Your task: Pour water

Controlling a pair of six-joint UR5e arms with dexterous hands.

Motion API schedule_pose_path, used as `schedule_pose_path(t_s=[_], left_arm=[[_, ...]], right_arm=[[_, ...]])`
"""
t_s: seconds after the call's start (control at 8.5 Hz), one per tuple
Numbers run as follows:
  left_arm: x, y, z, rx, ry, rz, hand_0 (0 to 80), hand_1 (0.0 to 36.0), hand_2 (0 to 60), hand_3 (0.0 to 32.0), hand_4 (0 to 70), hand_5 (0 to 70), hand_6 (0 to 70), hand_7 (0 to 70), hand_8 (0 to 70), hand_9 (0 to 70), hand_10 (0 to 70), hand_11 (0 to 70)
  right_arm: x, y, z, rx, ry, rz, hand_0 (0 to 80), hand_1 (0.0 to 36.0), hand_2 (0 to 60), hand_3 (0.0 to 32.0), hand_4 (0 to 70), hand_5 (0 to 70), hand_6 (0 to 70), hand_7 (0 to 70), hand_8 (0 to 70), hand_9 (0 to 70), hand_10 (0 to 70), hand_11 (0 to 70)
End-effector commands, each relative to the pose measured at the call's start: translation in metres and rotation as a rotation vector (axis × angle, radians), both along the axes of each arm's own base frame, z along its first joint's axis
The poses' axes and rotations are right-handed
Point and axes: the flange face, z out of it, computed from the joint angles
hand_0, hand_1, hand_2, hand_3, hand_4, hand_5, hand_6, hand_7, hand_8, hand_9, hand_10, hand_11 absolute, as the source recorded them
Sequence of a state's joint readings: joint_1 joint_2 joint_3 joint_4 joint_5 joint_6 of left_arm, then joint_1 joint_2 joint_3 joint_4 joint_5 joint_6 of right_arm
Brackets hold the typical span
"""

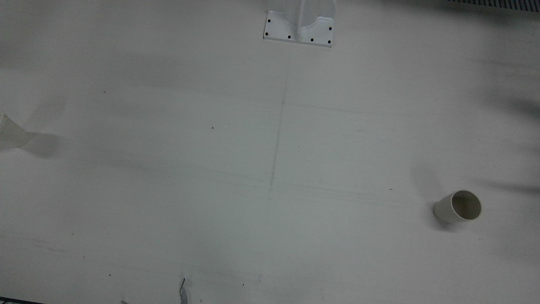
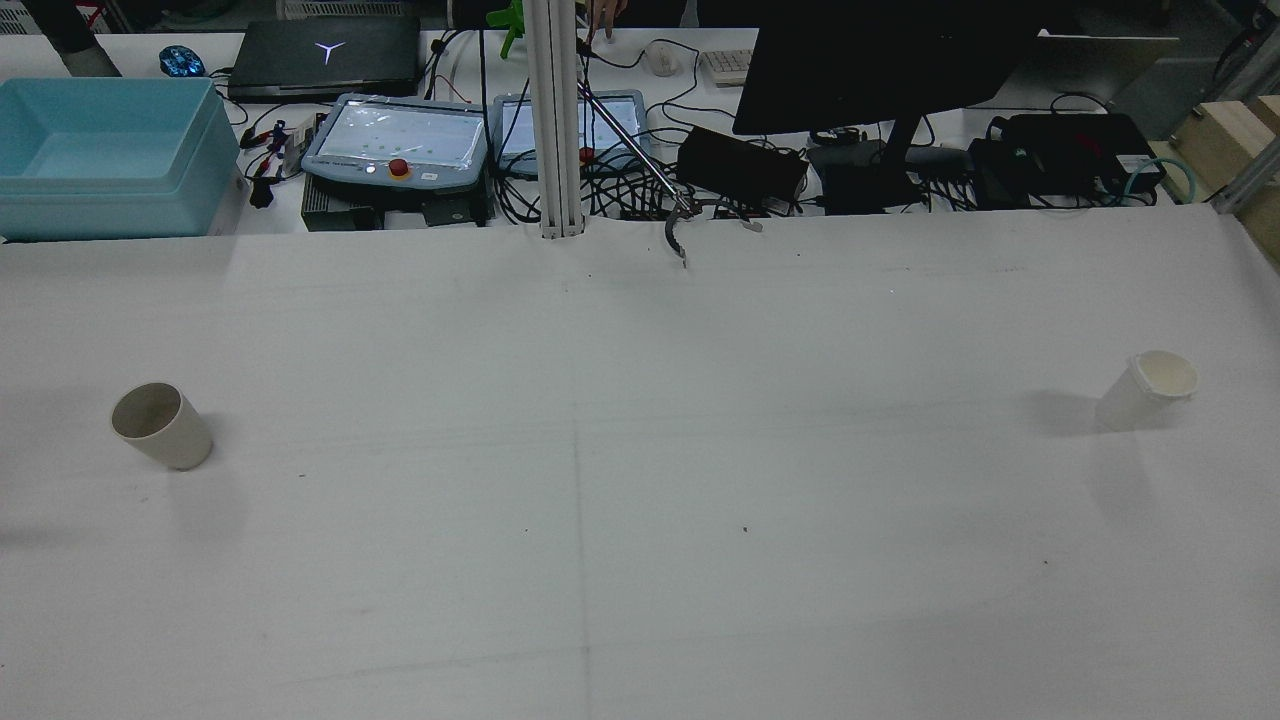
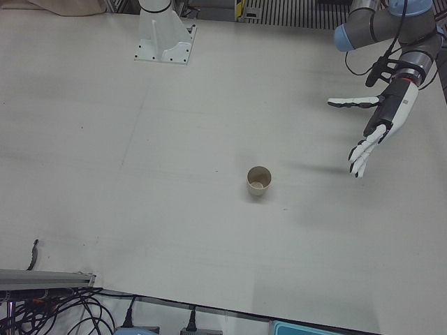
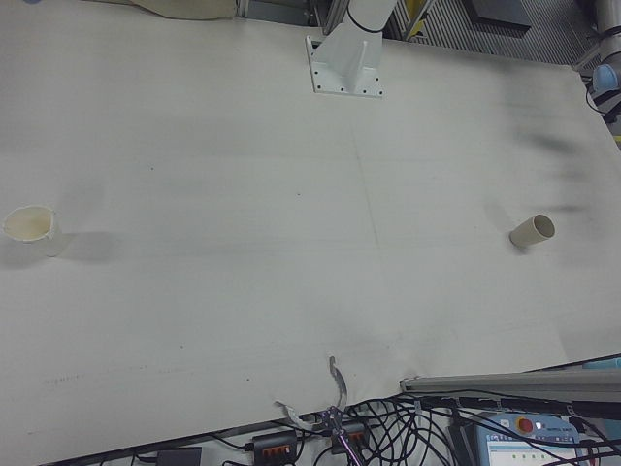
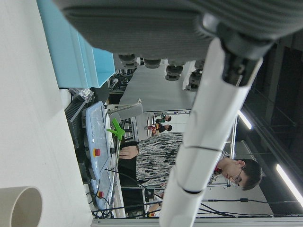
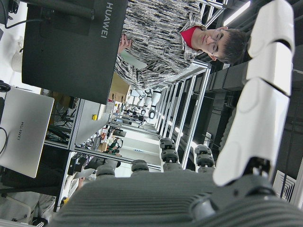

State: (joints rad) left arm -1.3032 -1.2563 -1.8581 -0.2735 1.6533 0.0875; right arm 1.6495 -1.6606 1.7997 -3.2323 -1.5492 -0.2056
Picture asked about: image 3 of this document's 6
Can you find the beige paper cup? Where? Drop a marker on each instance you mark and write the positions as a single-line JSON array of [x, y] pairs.
[[256, 192]]

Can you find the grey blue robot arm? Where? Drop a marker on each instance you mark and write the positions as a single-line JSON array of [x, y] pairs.
[[380, 24]]

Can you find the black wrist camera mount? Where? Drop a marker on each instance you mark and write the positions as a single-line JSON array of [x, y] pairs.
[[379, 68]]

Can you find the grey device housing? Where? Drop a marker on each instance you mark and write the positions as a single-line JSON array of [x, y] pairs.
[[200, 332]]

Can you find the black power plug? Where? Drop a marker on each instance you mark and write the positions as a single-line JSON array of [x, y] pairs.
[[191, 319], [130, 312]]

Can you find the yellow black hazard marker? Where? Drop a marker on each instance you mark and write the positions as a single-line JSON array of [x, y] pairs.
[[239, 8]]

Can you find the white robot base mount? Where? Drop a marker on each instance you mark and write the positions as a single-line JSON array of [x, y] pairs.
[[164, 35]]

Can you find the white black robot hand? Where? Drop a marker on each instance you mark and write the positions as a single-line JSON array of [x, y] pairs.
[[394, 104]]

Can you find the aluminium profile bar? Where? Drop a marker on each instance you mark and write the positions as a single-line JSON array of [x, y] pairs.
[[42, 278]]

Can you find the striped metal grating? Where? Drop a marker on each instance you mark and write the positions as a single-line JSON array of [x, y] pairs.
[[297, 10]]

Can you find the teal plastic box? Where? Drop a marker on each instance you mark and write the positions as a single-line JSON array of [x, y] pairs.
[[304, 328]]

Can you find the blue device housing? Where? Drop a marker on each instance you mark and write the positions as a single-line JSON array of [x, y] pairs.
[[136, 331]]

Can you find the beige cloth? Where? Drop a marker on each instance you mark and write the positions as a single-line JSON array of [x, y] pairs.
[[66, 7]]

